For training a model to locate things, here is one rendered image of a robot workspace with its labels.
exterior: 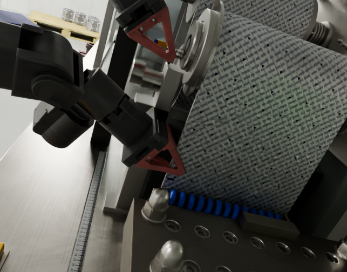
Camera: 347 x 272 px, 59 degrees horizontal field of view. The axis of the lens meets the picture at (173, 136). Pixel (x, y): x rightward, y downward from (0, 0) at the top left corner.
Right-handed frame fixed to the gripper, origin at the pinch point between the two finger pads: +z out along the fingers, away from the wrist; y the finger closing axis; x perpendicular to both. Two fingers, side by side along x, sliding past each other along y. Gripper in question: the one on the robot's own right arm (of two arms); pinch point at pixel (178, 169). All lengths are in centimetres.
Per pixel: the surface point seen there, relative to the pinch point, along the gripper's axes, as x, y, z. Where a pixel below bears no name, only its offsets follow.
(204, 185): 1.0, 0.3, 5.2
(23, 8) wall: -203, -664, -152
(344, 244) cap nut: 12.1, 7.2, 25.8
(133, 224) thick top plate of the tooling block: -6.6, 9.9, -3.2
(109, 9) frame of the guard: -4, -102, -25
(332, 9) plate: 43, -33, 10
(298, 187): 12.2, 0.3, 16.9
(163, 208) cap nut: -2.9, 8.1, -1.2
